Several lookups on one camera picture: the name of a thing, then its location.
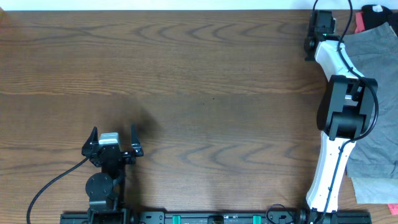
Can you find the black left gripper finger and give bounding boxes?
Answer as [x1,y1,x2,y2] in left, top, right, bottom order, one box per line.
[131,124,141,152]
[85,126,98,147]

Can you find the grey shorts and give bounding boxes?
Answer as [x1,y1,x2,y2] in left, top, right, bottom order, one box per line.
[341,22,398,180]

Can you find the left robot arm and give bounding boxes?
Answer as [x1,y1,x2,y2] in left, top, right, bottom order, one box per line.
[81,125,144,224]

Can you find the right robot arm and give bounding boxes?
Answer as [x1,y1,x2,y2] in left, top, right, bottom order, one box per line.
[304,9,379,223]

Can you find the red garment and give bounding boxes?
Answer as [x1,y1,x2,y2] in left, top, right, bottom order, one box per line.
[354,12,366,34]

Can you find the black garment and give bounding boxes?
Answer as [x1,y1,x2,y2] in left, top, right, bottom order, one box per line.
[361,4,397,34]

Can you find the light grey cloth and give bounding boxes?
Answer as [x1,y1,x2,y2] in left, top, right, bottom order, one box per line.
[351,177,397,204]

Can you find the red cloth corner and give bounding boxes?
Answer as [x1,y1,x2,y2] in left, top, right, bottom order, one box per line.
[387,203,398,215]

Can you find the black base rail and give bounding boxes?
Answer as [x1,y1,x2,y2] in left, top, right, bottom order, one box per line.
[60,210,373,224]

